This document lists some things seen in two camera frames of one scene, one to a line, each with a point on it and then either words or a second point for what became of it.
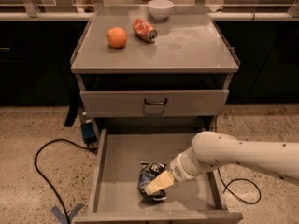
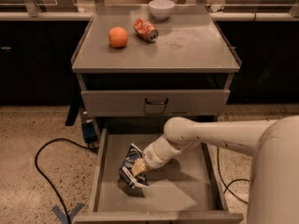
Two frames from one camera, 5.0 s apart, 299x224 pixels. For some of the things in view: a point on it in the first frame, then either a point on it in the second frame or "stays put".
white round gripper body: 177,171 -> 154,158
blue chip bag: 149,171 -> 125,171
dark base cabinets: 35,62 stays put
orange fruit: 117,37 stays put
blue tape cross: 62,217 stays put
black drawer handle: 155,104 stays put
